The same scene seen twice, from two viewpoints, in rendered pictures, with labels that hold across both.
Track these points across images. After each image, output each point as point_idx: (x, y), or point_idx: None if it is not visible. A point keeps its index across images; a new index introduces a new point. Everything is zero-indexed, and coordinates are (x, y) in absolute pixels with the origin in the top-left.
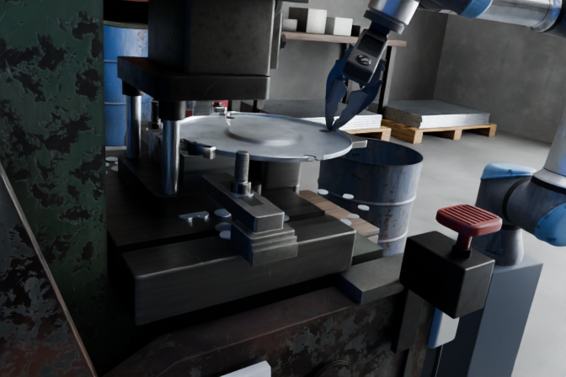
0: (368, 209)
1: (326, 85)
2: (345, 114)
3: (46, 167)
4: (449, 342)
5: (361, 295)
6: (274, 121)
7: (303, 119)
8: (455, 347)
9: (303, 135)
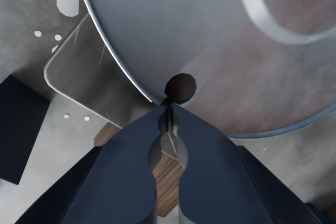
0: (53, 51)
1: (289, 190)
2: (141, 131)
3: None
4: (10, 111)
5: None
6: (288, 97)
7: (235, 137)
8: (3, 107)
9: None
